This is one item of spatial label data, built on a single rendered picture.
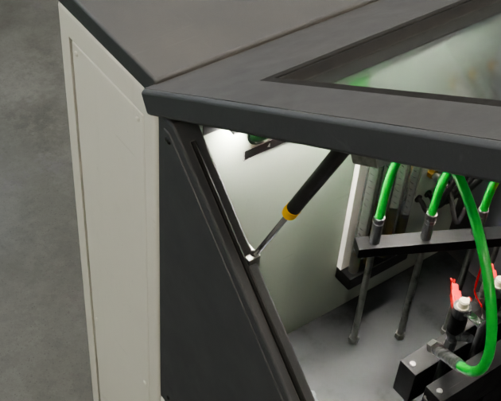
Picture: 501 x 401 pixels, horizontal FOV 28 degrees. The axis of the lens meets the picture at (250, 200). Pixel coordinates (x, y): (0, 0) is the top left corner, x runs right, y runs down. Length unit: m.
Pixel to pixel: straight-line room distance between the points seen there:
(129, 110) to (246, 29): 0.20
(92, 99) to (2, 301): 1.57
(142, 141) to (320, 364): 0.62
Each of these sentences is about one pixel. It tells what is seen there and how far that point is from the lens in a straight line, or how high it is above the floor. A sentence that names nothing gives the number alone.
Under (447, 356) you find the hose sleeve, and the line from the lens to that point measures 1.44.
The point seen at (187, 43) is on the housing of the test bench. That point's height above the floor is 1.50.
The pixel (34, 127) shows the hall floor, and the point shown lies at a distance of 3.57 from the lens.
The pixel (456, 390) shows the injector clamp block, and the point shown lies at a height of 0.98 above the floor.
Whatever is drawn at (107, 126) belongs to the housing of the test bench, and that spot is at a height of 1.32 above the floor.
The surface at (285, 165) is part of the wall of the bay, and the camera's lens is 1.52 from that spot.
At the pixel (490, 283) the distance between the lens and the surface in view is 1.29.
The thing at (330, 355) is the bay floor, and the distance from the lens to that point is 1.85.
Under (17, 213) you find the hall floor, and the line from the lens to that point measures 3.27.
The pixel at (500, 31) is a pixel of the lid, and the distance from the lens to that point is 1.23.
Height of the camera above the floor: 2.30
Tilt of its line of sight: 44 degrees down
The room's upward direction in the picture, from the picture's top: 5 degrees clockwise
